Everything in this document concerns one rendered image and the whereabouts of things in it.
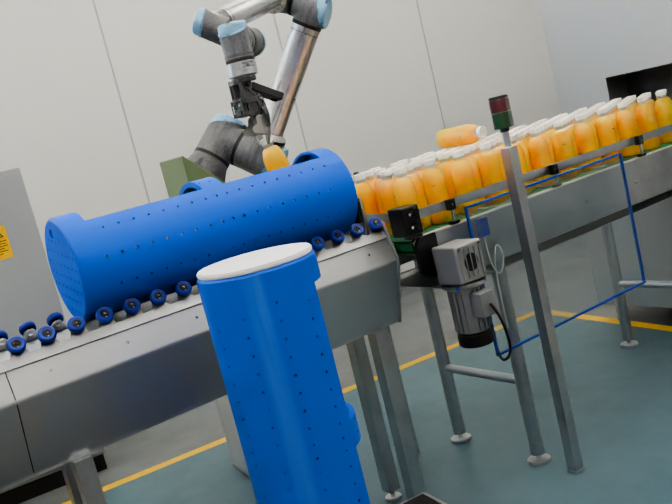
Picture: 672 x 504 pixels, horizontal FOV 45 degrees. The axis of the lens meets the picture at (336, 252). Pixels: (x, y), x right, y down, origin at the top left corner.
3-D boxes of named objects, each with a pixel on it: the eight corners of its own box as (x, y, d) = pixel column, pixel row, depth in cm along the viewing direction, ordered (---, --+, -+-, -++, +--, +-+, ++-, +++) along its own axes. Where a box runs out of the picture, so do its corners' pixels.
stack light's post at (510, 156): (567, 472, 270) (499, 148, 253) (575, 467, 272) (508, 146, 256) (577, 474, 266) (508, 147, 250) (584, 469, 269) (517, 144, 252)
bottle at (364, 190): (385, 229, 281) (373, 176, 278) (379, 233, 275) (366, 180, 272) (367, 232, 284) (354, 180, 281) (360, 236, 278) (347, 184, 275)
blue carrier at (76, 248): (61, 312, 228) (35, 214, 221) (314, 229, 274) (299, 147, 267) (95, 332, 205) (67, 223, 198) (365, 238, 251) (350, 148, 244)
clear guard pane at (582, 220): (498, 353, 263) (466, 208, 255) (642, 281, 304) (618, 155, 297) (499, 353, 262) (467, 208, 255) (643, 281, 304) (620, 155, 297)
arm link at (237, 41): (250, 18, 249) (239, 16, 240) (260, 59, 251) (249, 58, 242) (223, 26, 252) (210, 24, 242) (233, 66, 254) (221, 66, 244)
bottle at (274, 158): (298, 198, 253) (274, 143, 248) (279, 205, 255) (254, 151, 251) (305, 191, 259) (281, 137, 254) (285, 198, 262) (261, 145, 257)
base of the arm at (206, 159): (171, 165, 325) (183, 144, 327) (208, 189, 336) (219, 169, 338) (192, 166, 310) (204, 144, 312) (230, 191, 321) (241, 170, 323)
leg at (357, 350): (382, 500, 282) (340, 329, 273) (395, 493, 285) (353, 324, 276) (392, 504, 277) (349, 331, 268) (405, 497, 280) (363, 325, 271)
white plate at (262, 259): (256, 270, 170) (257, 275, 170) (334, 237, 191) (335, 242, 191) (171, 279, 188) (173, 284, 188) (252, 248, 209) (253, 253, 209)
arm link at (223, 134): (199, 156, 333) (219, 120, 337) (236, 173, 331) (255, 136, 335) (191, 142, 319) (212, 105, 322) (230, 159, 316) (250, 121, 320)
